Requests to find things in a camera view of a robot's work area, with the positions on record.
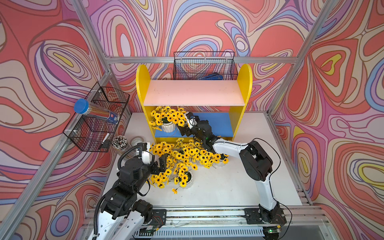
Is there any black wire basket left wall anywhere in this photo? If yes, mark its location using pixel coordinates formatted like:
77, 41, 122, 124
63, 83, 130, 153

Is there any white tape roll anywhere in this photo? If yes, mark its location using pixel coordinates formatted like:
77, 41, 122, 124
130, 136, 145, 147

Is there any clear cup of pencils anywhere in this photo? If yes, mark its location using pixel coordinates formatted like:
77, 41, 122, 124
111, 135, 131, 156

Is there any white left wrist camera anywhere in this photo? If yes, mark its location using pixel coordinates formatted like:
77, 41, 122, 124
138, 142, 153, 165

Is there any black wire basket wall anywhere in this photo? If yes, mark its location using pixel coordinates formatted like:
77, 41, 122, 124
63, 83, 130, 153
173, 50, 238, 81

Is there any metal base rail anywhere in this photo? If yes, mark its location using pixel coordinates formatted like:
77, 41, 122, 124
74, 205, 331, 240

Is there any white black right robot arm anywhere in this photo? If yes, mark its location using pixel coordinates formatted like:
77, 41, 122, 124
178, 116, 282, 224

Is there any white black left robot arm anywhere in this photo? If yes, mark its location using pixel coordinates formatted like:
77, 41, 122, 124
90, 143, 169, 240

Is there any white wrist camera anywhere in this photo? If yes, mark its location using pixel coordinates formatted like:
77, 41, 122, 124
185, 112, 198, 129
138, 142, 153, 165

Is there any black wire basket back wall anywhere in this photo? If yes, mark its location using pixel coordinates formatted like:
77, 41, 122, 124
173, 50, 238, 81

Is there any yellow pink blue wooden shelf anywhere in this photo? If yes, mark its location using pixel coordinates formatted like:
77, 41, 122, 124
136, 64, 253, 140

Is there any sunflower pot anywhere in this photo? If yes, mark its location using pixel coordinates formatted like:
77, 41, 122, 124
149, 142, 177, 163
172, 164, 198, 195
176, 108, 188, 127
172, 138, 195, 169
150, 169, 172, 189
191, 145, 213, 169
211, 154, 229, 165
149, 106, 180, 133

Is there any clear tube with blue cap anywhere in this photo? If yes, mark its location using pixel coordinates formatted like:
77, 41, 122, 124
74, 99, 119, 125

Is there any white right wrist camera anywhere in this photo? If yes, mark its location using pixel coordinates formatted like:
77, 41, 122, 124
185, 112, 198, 129

